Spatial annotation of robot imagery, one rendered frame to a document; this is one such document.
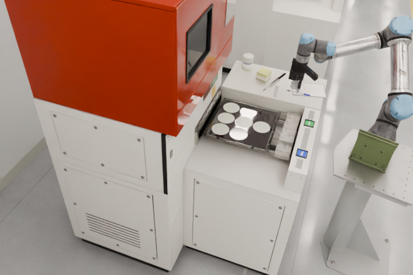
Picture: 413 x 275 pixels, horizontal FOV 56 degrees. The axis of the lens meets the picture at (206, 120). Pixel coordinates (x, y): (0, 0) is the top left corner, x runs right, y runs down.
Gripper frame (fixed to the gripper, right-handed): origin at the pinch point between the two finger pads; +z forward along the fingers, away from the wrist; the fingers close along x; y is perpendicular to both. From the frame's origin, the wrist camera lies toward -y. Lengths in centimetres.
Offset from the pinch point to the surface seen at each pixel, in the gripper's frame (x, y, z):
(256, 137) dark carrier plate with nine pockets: 30.5, 16.3, 16.6
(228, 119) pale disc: 21.2, 35.3, 16.2
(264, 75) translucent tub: -13.5, 23.0, 2.1
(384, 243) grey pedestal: 4, -81, 104
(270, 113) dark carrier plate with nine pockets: 6.7, 13.0, 15.8
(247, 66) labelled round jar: -24.2, 36.5, 4.8
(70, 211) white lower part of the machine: 77, 116, 72
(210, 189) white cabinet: 60, 33, 37
